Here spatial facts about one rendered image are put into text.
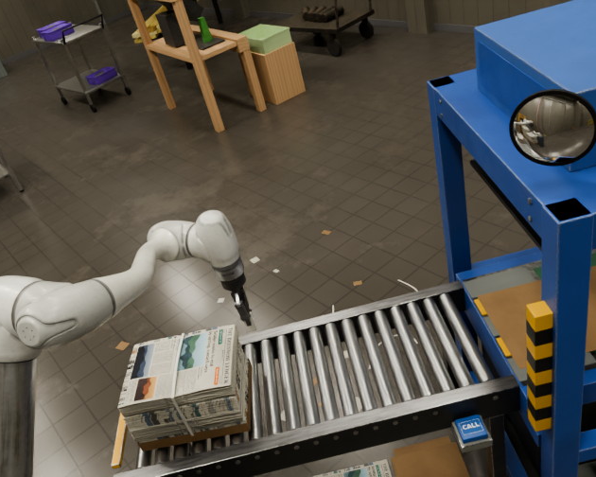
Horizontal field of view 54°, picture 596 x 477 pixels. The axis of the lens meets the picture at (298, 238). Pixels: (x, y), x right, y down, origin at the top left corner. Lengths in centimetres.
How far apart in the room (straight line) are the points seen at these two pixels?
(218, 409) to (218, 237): 60
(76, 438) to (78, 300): 231
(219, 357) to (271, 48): 487
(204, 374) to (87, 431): 169
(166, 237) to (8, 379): 58
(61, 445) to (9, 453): 211
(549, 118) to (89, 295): 99
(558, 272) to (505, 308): 82
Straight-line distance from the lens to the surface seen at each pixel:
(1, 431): 146
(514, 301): 228
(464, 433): 199
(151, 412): 200
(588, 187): 148
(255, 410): 209
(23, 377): 143
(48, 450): 359
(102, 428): 351
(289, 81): 662
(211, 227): 163
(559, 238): 139
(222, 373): 191
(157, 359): 207
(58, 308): 126
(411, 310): 227
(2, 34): 1345
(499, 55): 180
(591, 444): 203
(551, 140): 128
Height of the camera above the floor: 235
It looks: 34 degrees down
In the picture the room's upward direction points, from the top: 16 degrees counter-clockwise
